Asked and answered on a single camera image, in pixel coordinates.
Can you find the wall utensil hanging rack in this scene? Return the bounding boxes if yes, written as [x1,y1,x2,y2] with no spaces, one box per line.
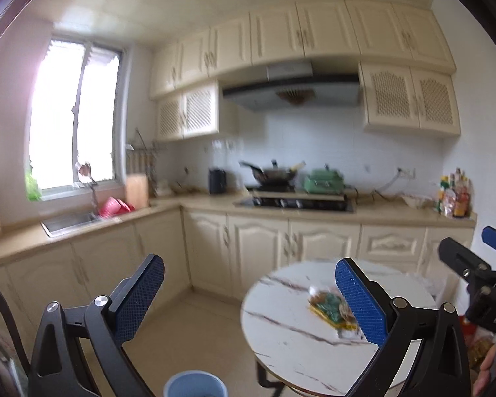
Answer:
[126,128,168,183]

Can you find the green plastic bottle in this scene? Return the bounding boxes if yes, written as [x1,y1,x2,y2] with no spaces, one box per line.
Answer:
[25,169,43,202]

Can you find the cream kitchen base cabinet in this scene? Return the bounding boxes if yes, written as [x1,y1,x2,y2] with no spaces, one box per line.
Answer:
[0,194,478,340]

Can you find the dark green snack wrapper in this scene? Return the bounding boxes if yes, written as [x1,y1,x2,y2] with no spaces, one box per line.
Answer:
[314,293,345,322]

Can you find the red printed snack bag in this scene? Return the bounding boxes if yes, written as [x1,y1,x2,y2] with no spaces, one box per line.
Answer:
[459,316,496,371]

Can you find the cream upper wall cabinet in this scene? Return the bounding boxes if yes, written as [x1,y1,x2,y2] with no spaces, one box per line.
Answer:
[149,0,456,100]

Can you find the sliding glass window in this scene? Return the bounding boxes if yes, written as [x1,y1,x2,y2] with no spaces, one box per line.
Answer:
[28,33,127,200]

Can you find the steel kitchen sink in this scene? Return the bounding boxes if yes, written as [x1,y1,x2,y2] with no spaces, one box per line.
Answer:
[40,211,102,238]

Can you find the pale green snack packet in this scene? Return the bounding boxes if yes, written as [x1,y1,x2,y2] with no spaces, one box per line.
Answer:
[308,298,358,334]

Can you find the black power cable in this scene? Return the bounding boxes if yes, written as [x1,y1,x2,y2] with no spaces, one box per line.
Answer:
[343,171,402,201]

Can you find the black curved frame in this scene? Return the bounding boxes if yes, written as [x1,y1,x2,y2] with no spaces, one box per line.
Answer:
[0,271,30,381]

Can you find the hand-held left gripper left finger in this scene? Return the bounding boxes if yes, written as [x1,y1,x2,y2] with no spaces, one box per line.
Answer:
[27,253,166,397]

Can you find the black range hood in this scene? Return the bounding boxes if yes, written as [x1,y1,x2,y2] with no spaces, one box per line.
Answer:
[221,61,362,113]

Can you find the round marble table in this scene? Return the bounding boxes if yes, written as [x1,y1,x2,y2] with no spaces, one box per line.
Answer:
[240,260,439,397]

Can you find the person's right hand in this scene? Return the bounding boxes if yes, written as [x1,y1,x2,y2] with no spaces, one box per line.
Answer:
[477,341,496,397]

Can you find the black gas stove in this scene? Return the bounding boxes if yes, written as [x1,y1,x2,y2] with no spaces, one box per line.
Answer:
[233,196,355,214]

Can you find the wooden cutting board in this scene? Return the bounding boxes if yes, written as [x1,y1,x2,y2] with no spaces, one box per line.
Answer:
[125,173,150,211]

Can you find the cluster of condiment bottles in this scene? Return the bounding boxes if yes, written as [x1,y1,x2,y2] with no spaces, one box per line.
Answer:
[438,168,472,218]

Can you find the black induction cooker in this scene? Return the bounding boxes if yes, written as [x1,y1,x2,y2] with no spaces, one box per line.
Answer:
[248,184,297,193]

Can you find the steel kitchen faucet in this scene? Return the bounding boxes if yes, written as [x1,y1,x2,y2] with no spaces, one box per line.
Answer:
[75,161,101,218]

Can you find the black electric kettle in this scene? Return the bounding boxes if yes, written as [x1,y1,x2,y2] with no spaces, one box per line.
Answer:
[209,167,227,194]

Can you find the green electric cooker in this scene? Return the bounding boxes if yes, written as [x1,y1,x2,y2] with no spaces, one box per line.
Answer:
[303,165,345,194]

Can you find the black wok with lid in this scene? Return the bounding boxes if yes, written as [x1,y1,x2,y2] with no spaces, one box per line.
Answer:
[239,159,307,187]

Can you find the blue plastic bucket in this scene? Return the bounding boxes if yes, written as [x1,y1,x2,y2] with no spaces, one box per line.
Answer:
[164,371,229,397]

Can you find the red plastic dish basket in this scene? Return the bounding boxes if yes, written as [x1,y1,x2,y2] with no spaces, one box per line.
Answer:
[98,196,135,219]

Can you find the cream lattice door cabinet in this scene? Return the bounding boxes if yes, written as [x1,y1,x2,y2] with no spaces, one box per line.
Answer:
[359,61,461,137]
[155,82,238,142]

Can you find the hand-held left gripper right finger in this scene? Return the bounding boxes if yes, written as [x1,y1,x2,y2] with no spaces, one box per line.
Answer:
[335,257,473,397]

